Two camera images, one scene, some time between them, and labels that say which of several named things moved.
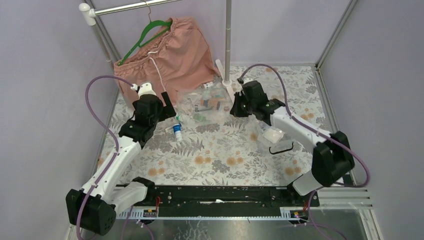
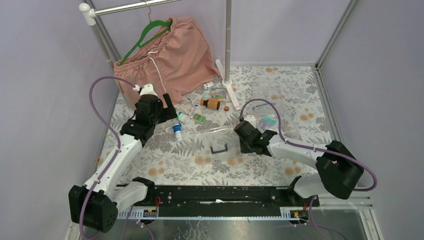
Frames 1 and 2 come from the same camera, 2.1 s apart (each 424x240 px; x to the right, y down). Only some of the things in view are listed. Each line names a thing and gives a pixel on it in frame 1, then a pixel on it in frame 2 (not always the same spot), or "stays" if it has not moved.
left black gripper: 164,108 stays
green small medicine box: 199,117 stays
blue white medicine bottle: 177,130 stays
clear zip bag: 208,105 -> 273,91
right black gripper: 235,111 -> 243,149
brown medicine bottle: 205,102 stays
